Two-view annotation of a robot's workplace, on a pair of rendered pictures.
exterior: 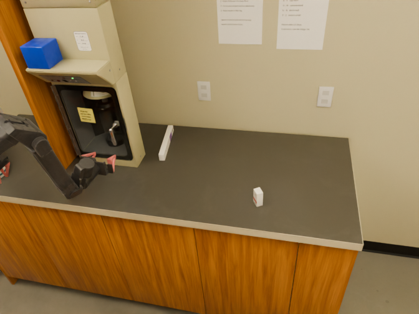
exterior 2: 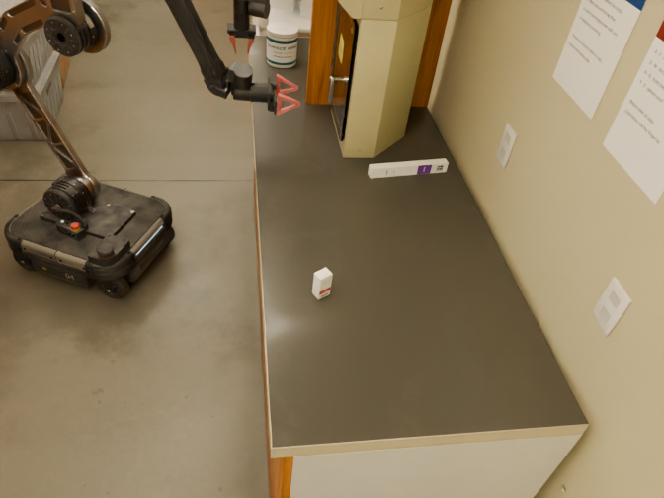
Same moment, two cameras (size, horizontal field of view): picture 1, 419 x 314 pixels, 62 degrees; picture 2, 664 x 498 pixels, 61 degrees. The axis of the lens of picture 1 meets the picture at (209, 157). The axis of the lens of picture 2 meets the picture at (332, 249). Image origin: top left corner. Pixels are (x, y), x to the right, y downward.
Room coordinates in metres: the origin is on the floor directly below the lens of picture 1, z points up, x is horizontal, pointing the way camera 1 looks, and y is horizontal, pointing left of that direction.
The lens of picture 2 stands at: (0.58, -1.07, 2.00)
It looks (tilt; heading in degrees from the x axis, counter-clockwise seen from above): 42 degrees down; 61
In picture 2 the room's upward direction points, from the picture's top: 8 degrees clockwise
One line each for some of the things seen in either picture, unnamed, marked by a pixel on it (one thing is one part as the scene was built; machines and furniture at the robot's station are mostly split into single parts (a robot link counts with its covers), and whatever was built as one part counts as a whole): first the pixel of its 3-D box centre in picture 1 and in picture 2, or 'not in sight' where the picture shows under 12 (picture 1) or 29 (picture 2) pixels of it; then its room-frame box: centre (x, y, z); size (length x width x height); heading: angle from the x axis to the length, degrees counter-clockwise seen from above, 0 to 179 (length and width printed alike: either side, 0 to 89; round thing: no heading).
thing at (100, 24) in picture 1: (100, 85); (386, 29); (1.53, 0.49, 1.33); 0.32 x 0.25 x 0.77; 74
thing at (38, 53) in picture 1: (42, 53); not in sight; (1.38, 0.63, 1.56); 0.10 x 0.10 x 0.09; 74
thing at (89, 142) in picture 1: (95, 124); (341, 67); (1.40, 0.52, 1.19); 0.30 x 0.01 x 0.40; 74
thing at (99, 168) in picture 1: (91, 170); (262, 92); (1.11, 0.49, 1.15); 0.10 x 0.07 x 0.07; 73
